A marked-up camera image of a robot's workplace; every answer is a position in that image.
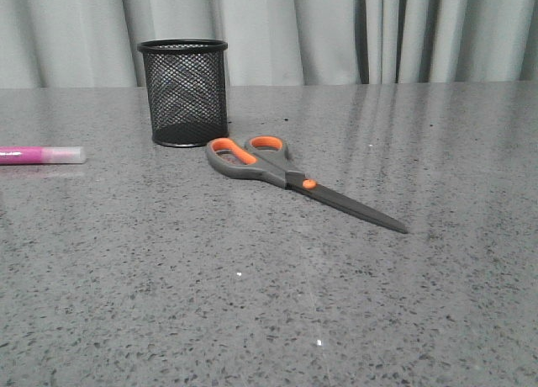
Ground grey orange scissors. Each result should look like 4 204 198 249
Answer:
206 135 409 234

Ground pink highlighter pen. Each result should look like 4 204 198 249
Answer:
0 146 87 166

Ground black mesh pen cup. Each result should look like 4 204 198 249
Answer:
137 39 229 147

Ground grey curtain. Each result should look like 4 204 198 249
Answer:
1 0 537 88

